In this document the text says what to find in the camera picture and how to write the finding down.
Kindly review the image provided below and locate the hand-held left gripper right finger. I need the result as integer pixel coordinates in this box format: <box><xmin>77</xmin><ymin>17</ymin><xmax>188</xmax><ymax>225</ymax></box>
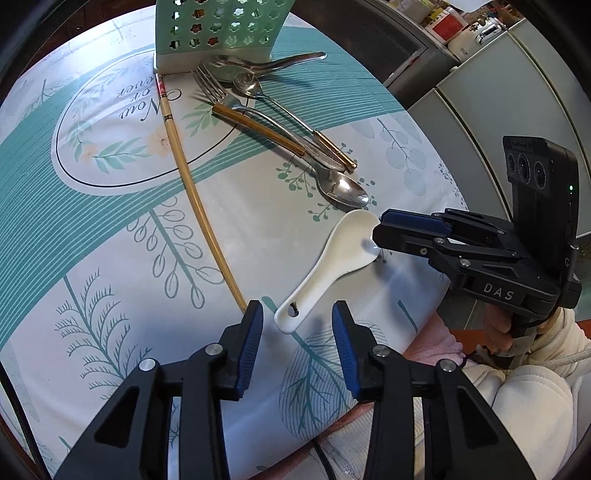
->
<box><xmin>331</xmin><ymin>300</ymin><xmax>539</xmax><ymax>480</ymax></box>

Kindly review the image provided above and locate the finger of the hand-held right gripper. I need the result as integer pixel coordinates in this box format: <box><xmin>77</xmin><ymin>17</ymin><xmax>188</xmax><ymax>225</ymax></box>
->
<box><xmin>372</xmin><ymin>223</ymin><xmax>527</xmax><ymax>278</ymax></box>
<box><xmin>381</xmin><ymin>209</ymin><xmax>509</xmax><ymax>250</ymax></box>

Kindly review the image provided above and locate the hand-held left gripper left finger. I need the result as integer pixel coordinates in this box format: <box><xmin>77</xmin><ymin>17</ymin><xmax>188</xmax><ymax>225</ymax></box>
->
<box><xmin>54</xmin><ymin>300</ymin><xmax>265</xmax><ymax>480</ymax></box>

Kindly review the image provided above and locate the white ceramic spoon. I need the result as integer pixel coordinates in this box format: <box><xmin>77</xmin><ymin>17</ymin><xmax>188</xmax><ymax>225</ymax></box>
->
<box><xmin>274</xmin><ymin>209</ymin><xmax>385</xmax><ymax>334</ymax></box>

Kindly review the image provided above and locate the steel tablespoon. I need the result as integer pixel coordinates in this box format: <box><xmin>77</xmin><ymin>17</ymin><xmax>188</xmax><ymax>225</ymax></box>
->
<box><xmin>229</xmin><ymin>102</ymin><xmax>371</xmax><ymax>209</ymax></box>

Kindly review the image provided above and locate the bamboo chopstick with red end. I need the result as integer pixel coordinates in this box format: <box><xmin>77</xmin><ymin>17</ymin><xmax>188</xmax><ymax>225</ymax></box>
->
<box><xmin>157</xmin><ymin>73</ymin><xmax>247</xmax><ymax>311</ymax></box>

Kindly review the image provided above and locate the large steel serving spoon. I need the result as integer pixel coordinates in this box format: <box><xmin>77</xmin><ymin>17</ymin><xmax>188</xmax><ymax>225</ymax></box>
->
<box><xmin>205</xmin><ymin>52</ymin><xmax>327</xmax><ymax>85</ymax></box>

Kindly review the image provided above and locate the small spoon with gold handle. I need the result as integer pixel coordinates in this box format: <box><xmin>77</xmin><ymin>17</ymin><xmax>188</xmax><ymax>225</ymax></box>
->
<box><xmin>233</xmin><ymin>71</ymin><xmax>358</xmax><ymax>174</ymax></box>

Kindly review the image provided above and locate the steel fork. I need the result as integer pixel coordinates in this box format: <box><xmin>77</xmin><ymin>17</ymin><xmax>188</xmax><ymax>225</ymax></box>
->
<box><xmin>192</xmin><ymin>64</ymin><xmax>306</xmax><ymax>155</ymax></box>

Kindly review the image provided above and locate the green perforated utensil holder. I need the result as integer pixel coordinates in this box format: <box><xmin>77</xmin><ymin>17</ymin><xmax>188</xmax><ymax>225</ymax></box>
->
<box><xmin>154</xmin><ymin>0</ymin><xmax>295</xmax><ymax>75</ymax></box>

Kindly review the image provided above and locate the person's right forearm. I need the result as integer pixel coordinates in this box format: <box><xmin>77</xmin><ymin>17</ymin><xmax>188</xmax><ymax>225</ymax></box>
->
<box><xmin>494</xmin><ymin>307</ymin><xmax>591</xmax><ymax>480</ymax></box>

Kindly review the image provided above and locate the person's right hand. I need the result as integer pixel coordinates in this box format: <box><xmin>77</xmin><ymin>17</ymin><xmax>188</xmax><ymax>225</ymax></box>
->
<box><xmin>482</xmin><ymin>307</ymin><xmax>515</xmax><ymax>354</ymax></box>

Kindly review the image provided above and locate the grey refrigerator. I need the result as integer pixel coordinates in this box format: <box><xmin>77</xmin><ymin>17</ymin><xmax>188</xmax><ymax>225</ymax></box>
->
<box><xmin>406</xmin><ymin>18</ymin><xmax>591</xmax><ymax>333</ymax></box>

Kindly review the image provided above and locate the steel oven with dark door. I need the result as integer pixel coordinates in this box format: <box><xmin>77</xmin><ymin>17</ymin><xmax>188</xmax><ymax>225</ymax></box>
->
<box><xmin>295</xmin><ymin>0</ymin><xmax>460</xmax><ymax>112</ymax></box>

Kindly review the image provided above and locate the row of condiment jars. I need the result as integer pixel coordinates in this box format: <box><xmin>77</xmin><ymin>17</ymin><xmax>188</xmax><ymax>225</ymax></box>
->
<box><xmin>388</xmin><ymin>0</ymin><xmax>525</xmax><ymax>51</ymax></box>

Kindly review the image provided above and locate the black cable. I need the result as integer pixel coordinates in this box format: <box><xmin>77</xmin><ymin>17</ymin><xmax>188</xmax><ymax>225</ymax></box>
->
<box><xmin>315</xmin><ymin>440</ymin><xmax>343</xmax><ymax>480</ymax></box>

